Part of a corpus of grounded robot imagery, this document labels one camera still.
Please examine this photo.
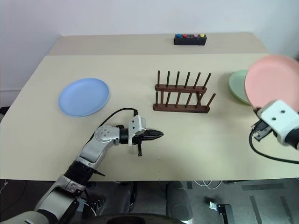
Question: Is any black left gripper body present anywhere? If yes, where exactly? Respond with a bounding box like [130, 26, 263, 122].
[131, 129, 150, 157]

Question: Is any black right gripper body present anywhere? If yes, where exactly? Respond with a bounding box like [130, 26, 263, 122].
[250, 114, 278, 142]

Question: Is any pink plate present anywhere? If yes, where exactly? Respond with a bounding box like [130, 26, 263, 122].
[244, 55, 299, 110]

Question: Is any wooden dish rack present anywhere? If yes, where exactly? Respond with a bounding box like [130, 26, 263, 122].
[153, 70, 217, 114]

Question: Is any green plate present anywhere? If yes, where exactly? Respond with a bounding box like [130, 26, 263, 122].
[228, 69, 251, 106]

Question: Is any blue plate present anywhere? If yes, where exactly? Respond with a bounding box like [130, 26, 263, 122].
[57, 77, 110, 118]

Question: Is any black floor plate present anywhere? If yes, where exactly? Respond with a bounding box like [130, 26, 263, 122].
[216, 203, 235, 222]

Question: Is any black button box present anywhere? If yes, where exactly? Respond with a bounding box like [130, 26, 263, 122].
[174, 34, 206, 46]

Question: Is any grey robot torso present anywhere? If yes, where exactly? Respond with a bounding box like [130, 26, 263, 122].
[0, 210, 51, 224]

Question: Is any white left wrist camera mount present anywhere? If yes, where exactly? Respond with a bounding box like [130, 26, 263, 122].
[128, 114, 148, 147]

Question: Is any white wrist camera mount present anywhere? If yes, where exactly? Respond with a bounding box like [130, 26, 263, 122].
[128, 114, 148, 147]
[260, 99, 299, 146]

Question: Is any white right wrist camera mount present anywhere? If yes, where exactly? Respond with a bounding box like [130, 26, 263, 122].
[260, 99, 299, 146]

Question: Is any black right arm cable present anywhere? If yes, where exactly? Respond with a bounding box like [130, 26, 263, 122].
[248, 130, 299, 163]

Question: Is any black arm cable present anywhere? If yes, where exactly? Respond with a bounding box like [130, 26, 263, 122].
[100, 108, 139, 128]
[248, 130, 299, 163]

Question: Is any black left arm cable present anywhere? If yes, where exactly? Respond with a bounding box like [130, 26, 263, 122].
[100, 108, 139, 128]

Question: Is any white floor cable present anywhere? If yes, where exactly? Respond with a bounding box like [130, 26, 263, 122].
[194, 179, 223, 190]

